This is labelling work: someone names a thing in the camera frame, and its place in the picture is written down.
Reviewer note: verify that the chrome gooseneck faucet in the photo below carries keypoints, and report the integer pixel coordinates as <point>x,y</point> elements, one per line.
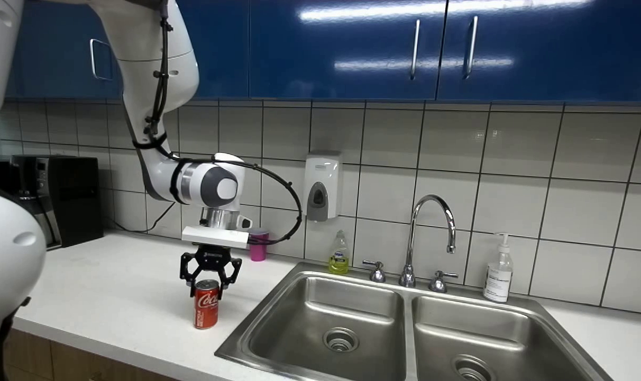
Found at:
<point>414,234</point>

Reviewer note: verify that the green dish soap bottle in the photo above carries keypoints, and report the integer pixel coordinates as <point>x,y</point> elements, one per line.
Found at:
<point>340,259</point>

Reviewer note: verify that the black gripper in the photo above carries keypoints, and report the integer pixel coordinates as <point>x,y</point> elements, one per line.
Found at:
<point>210,259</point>

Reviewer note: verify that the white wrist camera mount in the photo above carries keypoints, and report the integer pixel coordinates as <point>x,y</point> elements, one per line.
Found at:
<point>215,238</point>

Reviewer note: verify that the clear pump soap bottle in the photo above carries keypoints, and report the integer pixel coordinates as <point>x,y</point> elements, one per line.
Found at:
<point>498,276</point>

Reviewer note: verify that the red soda can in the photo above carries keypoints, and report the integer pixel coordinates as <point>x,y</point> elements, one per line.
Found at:
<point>206,311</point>

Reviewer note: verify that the pink plastic cup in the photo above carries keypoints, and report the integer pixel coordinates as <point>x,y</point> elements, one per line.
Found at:
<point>261,247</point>

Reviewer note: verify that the stainless steel double sink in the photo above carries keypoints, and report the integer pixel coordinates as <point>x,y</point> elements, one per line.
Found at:
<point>333,318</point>

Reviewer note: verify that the white wall soap dispenser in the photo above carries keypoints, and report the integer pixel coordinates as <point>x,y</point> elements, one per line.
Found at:
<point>320,185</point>

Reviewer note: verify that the black coffee maker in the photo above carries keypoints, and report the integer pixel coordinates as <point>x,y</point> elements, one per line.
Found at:
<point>16,183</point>

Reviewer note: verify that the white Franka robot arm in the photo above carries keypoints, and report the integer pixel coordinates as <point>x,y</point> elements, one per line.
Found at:
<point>146,50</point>

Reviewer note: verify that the wooden base cabinet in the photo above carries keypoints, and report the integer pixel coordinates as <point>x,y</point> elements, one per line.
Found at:
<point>73,360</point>

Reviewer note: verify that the black box appliance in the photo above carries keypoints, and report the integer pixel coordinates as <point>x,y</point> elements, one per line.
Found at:
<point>77,203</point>

